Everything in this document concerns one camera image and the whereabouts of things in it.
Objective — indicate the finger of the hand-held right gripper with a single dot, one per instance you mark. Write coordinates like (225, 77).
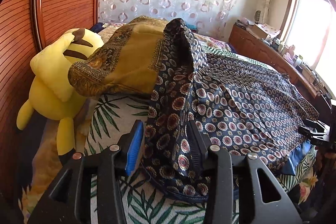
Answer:
(317, 125)
(312, 134)

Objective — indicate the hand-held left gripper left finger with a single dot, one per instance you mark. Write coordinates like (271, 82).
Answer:
(134, 145)

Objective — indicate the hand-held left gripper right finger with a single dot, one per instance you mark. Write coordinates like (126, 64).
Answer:
(197, 148)

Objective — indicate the navy circle-patterned garment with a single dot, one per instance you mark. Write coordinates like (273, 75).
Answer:
(236, 98)

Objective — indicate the white bottle green cap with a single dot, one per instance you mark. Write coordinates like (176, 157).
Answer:
(298, 60)

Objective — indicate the pink plastic holder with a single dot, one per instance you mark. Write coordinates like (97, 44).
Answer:
(289, 54)

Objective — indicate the mustard paisley cloth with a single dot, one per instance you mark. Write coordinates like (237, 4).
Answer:
(126, 61)

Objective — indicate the yellow floral sheet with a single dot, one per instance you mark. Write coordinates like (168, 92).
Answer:
(47, 166)

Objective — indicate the wooden framed window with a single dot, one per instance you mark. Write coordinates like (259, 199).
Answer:
(312, 29)

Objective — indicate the yellow plush toy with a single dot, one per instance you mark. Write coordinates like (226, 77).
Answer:
(50, 87)

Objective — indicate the long wooden cabinet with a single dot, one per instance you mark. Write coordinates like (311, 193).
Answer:
(252, 45)

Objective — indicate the pink floral blanket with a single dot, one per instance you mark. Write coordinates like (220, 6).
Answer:
(212, 43)

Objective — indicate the cardboard box with dotted paper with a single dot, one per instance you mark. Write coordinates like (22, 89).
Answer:
(262, 31)

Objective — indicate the small grey fan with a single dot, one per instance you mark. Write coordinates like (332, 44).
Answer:
(258, 16)

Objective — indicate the pile of papers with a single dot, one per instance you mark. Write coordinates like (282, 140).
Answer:
(241, 23)

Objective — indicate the wooden slatted wardrobe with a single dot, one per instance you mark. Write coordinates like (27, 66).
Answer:
(52, 3)

